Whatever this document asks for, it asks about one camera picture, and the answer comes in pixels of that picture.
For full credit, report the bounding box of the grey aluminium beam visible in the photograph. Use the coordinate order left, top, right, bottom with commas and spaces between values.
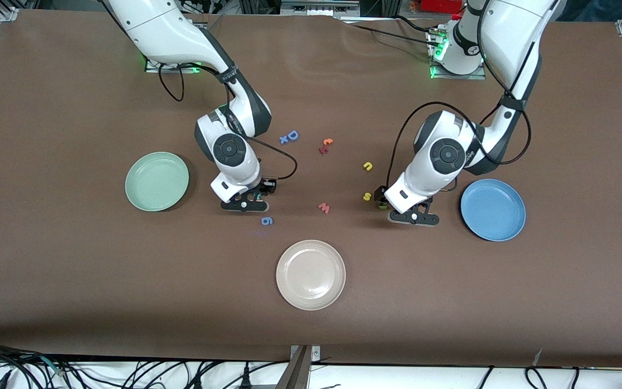
275, 346, 312, 389

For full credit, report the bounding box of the grey metal frame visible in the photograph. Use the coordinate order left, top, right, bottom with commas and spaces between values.
280, 0, 361, 17

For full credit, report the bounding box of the light green plate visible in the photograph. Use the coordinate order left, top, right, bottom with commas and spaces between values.
125, 152, 190, 212

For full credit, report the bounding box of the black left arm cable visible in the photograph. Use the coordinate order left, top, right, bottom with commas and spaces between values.
386, 11, 533, 187

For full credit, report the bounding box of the red box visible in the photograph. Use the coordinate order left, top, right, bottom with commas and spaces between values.
418, 0, 465, 14

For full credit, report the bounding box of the teal cable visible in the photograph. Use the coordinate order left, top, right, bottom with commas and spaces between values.
38, 356, 66, 376

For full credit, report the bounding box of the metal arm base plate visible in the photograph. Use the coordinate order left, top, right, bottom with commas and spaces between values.
145, 54, 205, 73
429, 28, 487, 81

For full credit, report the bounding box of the blue plate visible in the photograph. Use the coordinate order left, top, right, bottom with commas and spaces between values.
460, 179, 526, 242

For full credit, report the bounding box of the brown table cover sheet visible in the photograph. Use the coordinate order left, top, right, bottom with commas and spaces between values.
0, 8, 622, 369

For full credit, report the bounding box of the looped black cable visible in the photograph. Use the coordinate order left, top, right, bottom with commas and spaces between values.
524, 366, 548, 389

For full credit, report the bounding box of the silver metal bracket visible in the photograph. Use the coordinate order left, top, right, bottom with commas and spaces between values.
289, 345, 321, 364

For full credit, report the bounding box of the beige plate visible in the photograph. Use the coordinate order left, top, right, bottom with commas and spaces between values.
276, 240, 347, 311

